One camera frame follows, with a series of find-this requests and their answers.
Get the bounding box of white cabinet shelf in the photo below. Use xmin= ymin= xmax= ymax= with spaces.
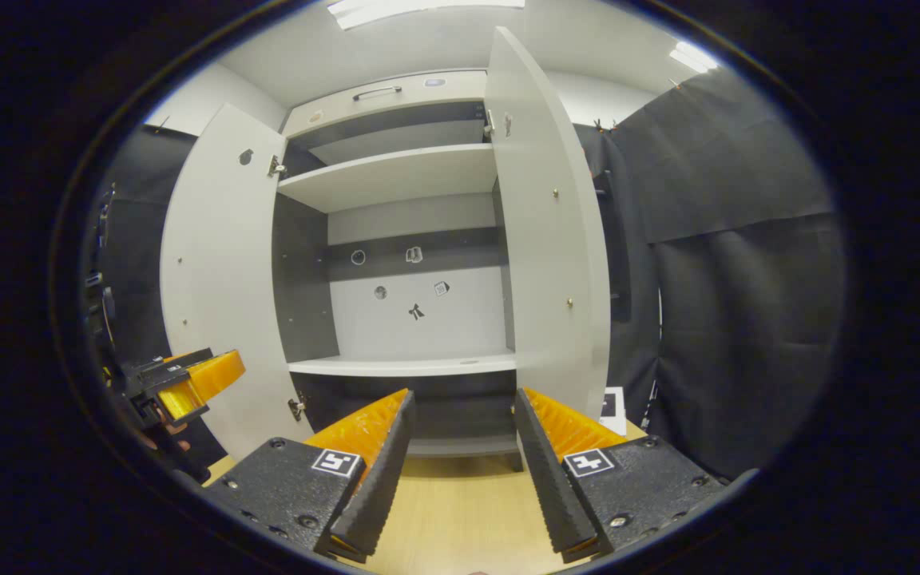
xmin=278 ymin=144 xmax=499 ymax=214
xmin=288 ymin=351 xmax=518 ymax=378

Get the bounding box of dark metal stand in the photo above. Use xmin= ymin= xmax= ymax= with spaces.
xmin=83 ymin=182 xmax=117 ymax=376

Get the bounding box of beige cabinet door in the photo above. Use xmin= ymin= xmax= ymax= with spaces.
xmin=159 ymin=102 xmax=313 ymax=462
xmin=484 ymin=26 xmax=611 ymax=420

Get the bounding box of small photo card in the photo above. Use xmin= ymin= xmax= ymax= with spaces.
xmin=600 ymin=387 xmax=629 ymax=436

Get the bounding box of small ceiling light panel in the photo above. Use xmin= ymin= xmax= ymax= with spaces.
xmin=669 ymin=42 xmax=718 ymax=74

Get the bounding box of beige cabinet drawer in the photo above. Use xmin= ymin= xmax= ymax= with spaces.
xmin=283 ymin=69 xmax=489 ymax=138

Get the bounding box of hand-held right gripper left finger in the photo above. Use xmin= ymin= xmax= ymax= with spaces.
xmin=203 ymin=389 xmax=417 ymax=564

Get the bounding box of black backdrop cloth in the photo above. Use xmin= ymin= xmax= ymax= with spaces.
xmin=576 ymin=68 xmax=844 ymax=480
xmin=97 ymin=124 xmax=213 ymax=464

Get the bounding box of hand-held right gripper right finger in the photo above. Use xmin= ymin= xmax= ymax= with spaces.
xmin=514 ymin=387 xmax=728 ymax=564

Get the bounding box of beige double-door shoe cabinet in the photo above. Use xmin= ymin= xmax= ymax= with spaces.
xmin=272 ymin=69 xmax=525 ymax=472

